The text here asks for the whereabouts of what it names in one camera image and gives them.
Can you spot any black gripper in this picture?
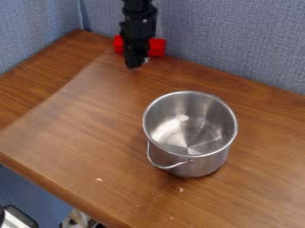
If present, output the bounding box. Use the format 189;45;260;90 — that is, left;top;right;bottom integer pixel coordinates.
119;0;158;69

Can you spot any metal pot with handle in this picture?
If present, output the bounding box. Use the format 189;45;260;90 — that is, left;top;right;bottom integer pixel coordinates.
143;91;238;177

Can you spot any white object under table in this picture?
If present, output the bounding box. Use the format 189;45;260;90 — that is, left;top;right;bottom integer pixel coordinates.
60;209;106;228

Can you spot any red block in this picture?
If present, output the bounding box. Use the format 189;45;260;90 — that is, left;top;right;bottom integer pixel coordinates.
114;35;166;57

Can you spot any dark grey white device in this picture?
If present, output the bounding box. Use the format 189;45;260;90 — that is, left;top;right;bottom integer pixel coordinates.
0;205;39;228

